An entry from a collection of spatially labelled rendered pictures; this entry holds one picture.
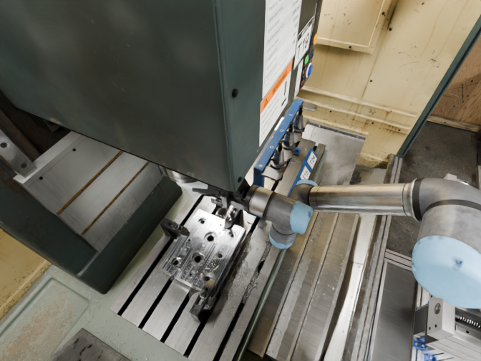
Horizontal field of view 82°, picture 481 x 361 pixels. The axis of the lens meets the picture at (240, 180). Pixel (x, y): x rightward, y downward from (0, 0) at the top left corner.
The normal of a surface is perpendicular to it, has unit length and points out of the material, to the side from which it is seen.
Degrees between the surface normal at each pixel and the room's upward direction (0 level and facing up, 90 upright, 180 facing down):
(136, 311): 0
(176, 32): 90
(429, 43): 90
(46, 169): 90
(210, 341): 0
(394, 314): 0
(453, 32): 90
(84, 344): 24
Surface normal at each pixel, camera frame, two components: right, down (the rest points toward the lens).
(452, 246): -0.42, -0.69
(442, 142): -0.04, -0.62
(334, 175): -0.22, -0.27
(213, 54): -0.07, 0.79
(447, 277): -0.62, 0.59
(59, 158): 0.90, 0.34
